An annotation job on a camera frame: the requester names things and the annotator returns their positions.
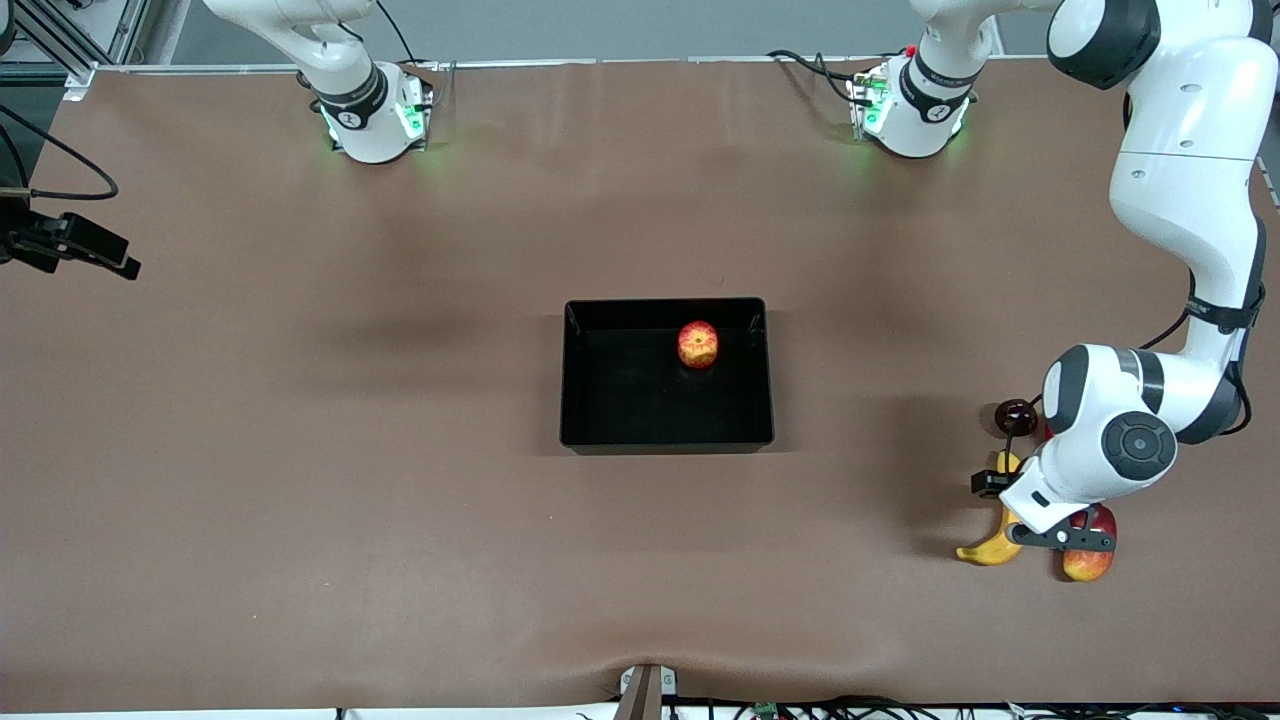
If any brown table edge clamp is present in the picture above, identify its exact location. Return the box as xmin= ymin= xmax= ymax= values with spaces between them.
xmin=618 ymin=663 xmax=679 ymax=720

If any black plastic box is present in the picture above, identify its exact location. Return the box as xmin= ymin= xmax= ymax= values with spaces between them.
xmin=559 ymin=296 xmax=776 ymax=457

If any yellow banana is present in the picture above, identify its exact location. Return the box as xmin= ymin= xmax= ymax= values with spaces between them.
xmin=955 ymin=450 xmax=1026 ymax=567

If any red yellow mango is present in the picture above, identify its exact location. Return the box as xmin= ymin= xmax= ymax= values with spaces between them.
xmin=1062 ymin=505 xmax=1118 ymax=582

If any red yellow striped apple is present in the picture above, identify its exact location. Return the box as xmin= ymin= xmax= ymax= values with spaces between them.
xmin=677 ymin=320 xmax=720 ymax=370

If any brown table mat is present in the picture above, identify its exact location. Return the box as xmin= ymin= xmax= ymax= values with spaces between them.
xmin=0 ymin=58 xmax=1280 ymax=713

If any black arm base cable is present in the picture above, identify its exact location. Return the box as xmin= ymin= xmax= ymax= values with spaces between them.
xmin=766 ymin=48 xmax=871 ymax=101
xmin=370 ymin=0 xmax=441 ymax=111

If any aluminium frame profile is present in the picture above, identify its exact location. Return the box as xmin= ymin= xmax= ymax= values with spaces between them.
xmin=0 ymin=0 xmax=151 ymax=101

